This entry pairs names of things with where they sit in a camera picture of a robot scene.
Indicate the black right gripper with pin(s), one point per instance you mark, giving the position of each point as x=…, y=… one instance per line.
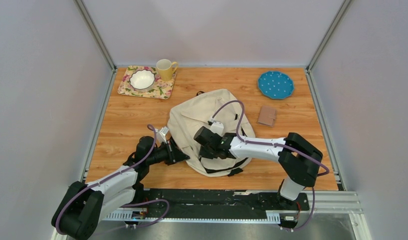
x=203, y=154

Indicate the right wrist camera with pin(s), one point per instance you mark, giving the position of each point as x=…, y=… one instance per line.
x=216, y=127

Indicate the yellow ceramic mug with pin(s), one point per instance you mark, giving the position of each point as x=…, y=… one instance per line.
x=166, y=69

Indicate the white scalloped bowl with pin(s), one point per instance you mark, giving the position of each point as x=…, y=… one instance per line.
x=142, y=80

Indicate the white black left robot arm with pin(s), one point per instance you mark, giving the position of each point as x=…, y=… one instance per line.
x=85, y=204

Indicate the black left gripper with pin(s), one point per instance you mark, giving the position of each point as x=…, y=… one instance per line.
x=175, y=155

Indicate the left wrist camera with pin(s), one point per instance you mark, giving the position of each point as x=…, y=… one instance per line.
x=161, y=135

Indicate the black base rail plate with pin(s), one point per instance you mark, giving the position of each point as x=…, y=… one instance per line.
x=215, y=204

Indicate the floral square tray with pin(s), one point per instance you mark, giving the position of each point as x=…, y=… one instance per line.
x=160, y=90

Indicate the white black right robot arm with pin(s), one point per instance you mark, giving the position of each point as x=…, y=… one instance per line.
x=301, y=161

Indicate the cream canvas backpack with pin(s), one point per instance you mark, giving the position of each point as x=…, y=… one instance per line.
x=188, y=117

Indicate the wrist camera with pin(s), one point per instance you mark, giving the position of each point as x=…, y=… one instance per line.
x=161, y=135
x=216, y=127

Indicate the blue polka dot plate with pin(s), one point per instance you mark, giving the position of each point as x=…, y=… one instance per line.
x=275, y=85

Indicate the brown small notebook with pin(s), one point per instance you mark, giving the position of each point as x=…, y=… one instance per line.
x=267, y=116

